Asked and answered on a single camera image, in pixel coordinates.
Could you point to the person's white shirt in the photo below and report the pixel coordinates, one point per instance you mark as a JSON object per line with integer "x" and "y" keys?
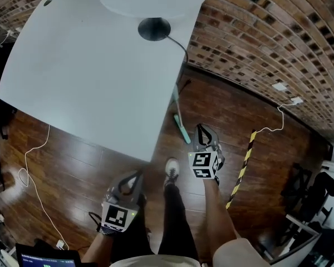
{"x": 236, "y": 254}

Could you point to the person's right forearm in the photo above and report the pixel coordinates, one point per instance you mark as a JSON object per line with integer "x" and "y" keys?
{"x": 220, "y": 218}

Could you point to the white wall socket with plug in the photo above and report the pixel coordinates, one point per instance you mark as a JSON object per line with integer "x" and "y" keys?
{"x": 10, "y": 32}
{"x": 297, "y": 100}

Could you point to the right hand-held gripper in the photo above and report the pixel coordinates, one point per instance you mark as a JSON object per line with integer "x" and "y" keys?
{"x": 201, "y": 161}

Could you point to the person's left forearm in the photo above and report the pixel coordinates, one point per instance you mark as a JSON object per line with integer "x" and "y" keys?
{"x": 96, "y": 249}

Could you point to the black tablet with blue screen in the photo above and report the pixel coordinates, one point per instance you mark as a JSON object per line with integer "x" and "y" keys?
{"x": 47, "y": 256}

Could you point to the plain white wall socket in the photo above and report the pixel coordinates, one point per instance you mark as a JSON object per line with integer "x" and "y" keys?
{"x": 279, "y": 86}

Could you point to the white power adapter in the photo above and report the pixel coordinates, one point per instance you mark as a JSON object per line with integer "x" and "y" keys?
{"x": 60, "y": 244}

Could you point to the person's black trousers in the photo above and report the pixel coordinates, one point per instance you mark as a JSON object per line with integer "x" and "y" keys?
{"x": 175, "y": 221}

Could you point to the yellow black striped floor tape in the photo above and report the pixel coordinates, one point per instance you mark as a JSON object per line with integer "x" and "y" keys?
{"x": 242, "y": 171}

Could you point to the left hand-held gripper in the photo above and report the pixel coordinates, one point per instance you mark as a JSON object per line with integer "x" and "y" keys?
{"x": 115, "y": 217}

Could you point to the white furniture frame bar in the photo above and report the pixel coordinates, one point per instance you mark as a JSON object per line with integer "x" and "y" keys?
{"x": 302, "y": 223}

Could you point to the white square table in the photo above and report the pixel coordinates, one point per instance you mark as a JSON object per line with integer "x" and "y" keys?
{"x": 86, "y": 79}

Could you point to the black office chair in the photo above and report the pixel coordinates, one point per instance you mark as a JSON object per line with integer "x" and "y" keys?
{"x": 303, "y": 193}
{"x": 1, "y": 113}

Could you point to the person's right white shoe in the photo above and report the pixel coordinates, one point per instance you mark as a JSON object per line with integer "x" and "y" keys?
{"x": 172, "y": 171}

